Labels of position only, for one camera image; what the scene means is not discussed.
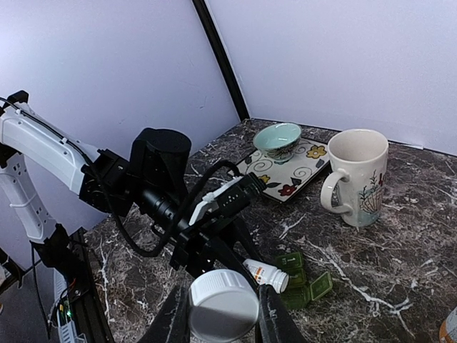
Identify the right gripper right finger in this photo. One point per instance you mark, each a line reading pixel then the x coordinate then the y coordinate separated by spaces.
pixel 275 324

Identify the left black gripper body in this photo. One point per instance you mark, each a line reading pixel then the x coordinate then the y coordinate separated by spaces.
pixel 197 249

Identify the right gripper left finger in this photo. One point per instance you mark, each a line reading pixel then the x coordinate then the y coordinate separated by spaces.
pixel 171 323

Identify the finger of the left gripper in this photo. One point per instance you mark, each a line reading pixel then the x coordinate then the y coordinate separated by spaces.
pixel 229 259
pixel 241 240

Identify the white bottle screw cap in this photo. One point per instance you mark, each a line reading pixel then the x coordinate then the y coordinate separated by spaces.
pixel 223 306

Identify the orange pill bottle grey cap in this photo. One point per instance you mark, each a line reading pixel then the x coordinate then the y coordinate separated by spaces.
pixel 448 330

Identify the small white pill bottle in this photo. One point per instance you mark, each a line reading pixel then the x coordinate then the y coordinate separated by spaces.
pixel 267 274

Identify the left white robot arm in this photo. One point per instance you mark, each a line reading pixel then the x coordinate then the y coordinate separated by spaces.
pixel 145 194

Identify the floral square plate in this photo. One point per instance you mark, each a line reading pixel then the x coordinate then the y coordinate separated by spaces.
pixel 286 179

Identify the left light green bowl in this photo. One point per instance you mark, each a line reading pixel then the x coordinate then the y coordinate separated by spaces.
pixel 278 141

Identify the cream coral pattern mug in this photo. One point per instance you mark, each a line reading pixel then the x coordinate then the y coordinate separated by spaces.
pixel 354 189

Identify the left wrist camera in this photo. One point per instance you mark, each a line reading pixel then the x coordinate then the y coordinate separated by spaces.
pixel 230 198

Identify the black front table rail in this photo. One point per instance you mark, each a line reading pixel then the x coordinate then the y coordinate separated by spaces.
pixel 76 313

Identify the left black frame post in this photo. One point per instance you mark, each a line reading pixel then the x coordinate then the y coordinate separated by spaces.
pixel 222 58

